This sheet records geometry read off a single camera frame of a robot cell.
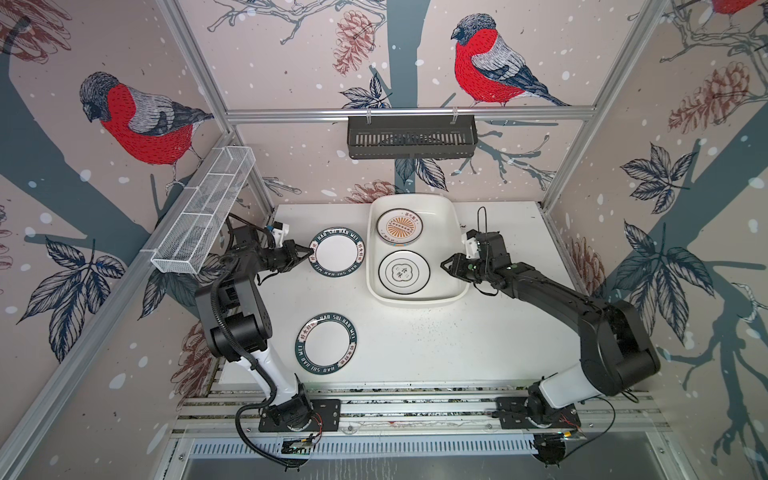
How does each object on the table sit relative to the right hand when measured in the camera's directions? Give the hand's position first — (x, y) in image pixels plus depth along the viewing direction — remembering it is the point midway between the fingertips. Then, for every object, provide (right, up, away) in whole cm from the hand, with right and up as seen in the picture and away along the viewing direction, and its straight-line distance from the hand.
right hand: (442, 267), depth 89 cm
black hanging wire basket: (-8, +45, +15) cm, 48 cm away
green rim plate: (-33, +4, +5) cm, 33 cm away
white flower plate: (-11, -3, +12) cm, 17 cm away
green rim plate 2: (-35, -22, -2) cm, 42 cm away
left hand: (-41, +5, +1) cm, 41 cm away
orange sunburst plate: (-13, +13, +22) cm, 29 cm away
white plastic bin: (+2, +8, +18) cm, 20 cm away
